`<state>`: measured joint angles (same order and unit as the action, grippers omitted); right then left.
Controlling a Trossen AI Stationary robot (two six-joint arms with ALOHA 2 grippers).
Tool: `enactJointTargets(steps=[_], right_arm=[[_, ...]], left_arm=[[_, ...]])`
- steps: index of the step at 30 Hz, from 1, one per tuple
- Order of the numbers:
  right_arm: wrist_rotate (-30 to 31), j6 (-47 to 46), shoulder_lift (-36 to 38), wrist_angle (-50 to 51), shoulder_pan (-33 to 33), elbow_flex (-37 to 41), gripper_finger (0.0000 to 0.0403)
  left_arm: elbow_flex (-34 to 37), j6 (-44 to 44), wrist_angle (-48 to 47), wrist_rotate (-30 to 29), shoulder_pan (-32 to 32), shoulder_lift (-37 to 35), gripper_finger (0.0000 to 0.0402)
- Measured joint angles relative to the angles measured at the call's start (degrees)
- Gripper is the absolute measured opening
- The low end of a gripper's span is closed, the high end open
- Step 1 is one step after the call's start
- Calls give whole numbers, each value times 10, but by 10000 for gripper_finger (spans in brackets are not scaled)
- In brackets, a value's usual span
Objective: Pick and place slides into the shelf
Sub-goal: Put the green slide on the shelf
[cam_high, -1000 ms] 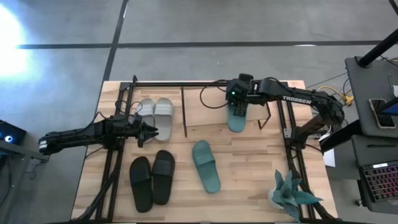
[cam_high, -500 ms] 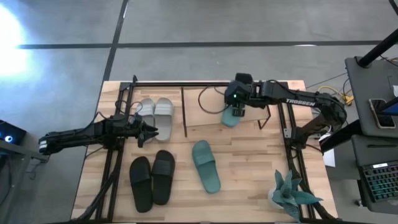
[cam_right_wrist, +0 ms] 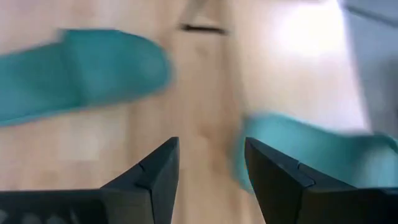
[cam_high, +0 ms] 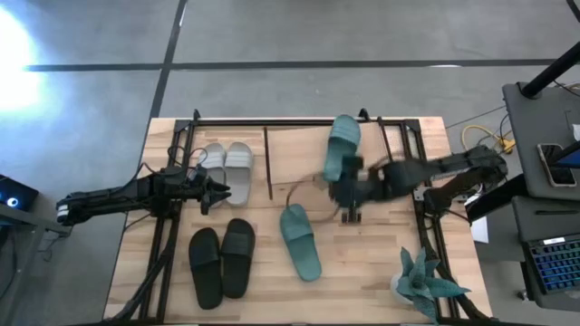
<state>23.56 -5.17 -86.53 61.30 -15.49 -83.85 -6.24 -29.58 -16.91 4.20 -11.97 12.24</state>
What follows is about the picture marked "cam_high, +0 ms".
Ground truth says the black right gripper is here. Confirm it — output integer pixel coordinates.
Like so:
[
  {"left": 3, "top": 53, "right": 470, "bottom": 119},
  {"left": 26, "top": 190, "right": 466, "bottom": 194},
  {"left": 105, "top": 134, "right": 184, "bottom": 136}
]
[{"left": 325, "top": 169, "right": 386, "bottom": 224}]

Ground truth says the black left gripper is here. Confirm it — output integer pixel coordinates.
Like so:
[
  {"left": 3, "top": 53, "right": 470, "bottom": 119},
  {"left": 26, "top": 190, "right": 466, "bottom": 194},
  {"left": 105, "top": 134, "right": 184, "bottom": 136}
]
[{"left": 179, "top": 177, "right": 233, "bottom": 216}]

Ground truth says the green rubber slide sandal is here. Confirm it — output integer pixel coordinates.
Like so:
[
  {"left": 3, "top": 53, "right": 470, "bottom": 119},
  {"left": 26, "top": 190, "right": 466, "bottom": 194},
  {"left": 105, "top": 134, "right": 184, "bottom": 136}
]
[
  {"left": 323, "top": 113, "right": 363, "bottom": 183},
  {"left": 278, "top": 203, "right": 324, "bottom": 283}
]

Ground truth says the white plant pot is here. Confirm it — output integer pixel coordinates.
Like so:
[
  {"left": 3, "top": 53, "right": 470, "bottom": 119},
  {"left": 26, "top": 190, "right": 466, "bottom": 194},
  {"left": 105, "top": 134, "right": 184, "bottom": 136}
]
[{"left": 390, "top": 273, "right": 411, "bottom": 305}]

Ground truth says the green artificial plant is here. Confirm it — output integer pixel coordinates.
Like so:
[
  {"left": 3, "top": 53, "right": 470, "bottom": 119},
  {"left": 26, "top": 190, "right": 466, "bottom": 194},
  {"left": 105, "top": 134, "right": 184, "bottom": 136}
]
[{"left": 398, "top": 246, "right": 472, "bottom": 325}]

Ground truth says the white paper sheet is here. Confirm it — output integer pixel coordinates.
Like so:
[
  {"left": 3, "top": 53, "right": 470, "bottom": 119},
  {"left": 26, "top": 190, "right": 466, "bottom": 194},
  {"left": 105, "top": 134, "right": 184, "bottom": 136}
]
[{"left": 469, "top": 216, "right": 490, "bottom": 245}]

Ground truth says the black flat bar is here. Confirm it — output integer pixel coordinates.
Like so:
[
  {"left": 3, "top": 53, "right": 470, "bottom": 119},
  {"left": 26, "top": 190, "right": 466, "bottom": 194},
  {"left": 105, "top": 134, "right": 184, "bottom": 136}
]
[{"left": 465, "top": 174, "right": 529, "bottom": 224}]

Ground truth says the grey metal side table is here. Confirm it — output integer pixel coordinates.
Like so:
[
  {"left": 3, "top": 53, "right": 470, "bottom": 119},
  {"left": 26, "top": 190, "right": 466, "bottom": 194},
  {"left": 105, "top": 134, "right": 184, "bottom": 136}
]
[{"left": 0, "top": 203, "right": 73, "bottom": 326}]

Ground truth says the black device with blue light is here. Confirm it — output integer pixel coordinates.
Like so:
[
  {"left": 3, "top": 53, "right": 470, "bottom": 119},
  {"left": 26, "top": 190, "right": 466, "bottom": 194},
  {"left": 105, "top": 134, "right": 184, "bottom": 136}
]
[{"left": 0, "top": 174, "right": 40, "bottom": 212}]

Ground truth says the grey desk top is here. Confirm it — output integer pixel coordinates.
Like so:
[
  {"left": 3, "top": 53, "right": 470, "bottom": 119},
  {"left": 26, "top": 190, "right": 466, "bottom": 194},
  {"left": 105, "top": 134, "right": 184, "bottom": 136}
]
[{"left": 501, "top": 81, "right": 580, "bottom": 202}]

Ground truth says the dark grey desk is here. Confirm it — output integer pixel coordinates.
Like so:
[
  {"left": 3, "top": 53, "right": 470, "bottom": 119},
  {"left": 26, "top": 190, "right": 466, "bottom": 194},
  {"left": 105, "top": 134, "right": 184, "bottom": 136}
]
[{"left": 510, "top": 195, "right": 580, "bottom": 313}]

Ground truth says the black smartphone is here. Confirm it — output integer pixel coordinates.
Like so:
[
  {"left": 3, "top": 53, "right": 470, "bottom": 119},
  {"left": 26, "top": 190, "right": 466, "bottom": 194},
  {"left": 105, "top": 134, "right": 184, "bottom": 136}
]
[{"left": 536, "top": 142, "right": 578, "bottom": 188}]

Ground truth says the black round pole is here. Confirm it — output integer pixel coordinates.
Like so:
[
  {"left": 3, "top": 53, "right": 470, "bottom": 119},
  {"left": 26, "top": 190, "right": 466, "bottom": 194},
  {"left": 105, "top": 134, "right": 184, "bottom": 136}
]
[{"left": 519, "top": 40, "right": 580, "bottom": 100}]

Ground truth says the wooden shelf with black frame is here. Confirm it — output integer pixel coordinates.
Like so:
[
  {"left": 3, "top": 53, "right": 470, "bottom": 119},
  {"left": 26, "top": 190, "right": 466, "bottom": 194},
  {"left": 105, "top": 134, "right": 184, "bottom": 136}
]
[{"left": 263, "top": 118, "right": 398, "bottom": 201}]

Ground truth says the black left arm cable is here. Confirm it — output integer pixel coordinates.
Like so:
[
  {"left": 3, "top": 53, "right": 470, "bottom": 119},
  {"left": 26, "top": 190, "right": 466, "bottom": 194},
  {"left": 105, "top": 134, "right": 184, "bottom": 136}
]
[{"left": 166, "top": 143, "right": 210, "bottom": 178}]

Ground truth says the black metal rig frame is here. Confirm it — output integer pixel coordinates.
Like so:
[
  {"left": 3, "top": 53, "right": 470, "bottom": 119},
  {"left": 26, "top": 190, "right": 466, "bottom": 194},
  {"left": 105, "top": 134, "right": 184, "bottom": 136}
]
[{"left": 103, "top": 108, "right": 493, "bottom": 325}]

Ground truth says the yellow cable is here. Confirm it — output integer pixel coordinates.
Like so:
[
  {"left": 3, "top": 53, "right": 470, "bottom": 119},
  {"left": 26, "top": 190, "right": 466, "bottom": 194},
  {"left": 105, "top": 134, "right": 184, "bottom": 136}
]
[{"left": 460, "top": 124, "right": 517, "bottom": 155}]

